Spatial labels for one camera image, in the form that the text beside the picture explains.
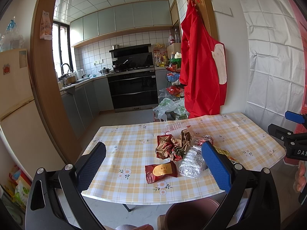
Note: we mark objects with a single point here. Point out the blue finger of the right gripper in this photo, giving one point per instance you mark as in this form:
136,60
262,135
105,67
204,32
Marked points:
295,117

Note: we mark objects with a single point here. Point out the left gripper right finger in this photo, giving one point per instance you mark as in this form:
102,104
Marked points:
217,164

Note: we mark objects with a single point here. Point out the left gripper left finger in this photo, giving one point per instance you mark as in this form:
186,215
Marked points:
88,165

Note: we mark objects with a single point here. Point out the crushed red soda can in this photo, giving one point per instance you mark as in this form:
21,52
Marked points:
199,141

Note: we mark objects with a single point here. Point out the brown red paper bag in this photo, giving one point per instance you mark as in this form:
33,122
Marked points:
174,146

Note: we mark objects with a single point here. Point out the maroon trash bin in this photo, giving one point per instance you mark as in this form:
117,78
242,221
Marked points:
191,214

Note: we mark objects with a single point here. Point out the grey kitchen base cabinets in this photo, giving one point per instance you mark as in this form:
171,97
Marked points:
84,100

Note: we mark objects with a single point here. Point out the kitchen faucet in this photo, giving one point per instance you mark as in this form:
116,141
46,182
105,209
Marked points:
66,68

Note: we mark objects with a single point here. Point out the person's right hand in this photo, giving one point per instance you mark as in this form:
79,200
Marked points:
300,179

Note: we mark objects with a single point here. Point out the crushed clear plastic bottle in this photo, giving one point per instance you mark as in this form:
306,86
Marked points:
193,164

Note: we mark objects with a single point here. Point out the clear plastic food tray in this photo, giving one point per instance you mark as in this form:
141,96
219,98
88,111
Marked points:
175,126

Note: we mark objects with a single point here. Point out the red mooncake wrapper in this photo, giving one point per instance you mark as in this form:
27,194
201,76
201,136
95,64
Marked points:
154,173

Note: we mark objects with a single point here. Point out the white green plastic bag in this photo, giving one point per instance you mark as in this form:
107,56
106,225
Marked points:
169,110

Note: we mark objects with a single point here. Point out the cream refrigerator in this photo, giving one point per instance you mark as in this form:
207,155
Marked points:
22,130

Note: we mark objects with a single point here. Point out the red hanging apron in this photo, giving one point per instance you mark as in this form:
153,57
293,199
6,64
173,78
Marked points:
203,66

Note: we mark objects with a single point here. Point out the black oven range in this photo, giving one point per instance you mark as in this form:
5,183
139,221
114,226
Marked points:
133,84

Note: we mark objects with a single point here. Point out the steel cooking pot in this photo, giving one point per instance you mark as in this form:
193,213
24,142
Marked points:
105,71

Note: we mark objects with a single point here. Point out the white wall sheet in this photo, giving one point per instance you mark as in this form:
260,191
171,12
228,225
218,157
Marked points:
276,59

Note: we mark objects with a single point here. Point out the wire storage rack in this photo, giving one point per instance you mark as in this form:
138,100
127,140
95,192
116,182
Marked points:
175,88

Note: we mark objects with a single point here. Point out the grey upper wall cabinets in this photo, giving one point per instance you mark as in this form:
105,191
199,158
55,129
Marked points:
120,18

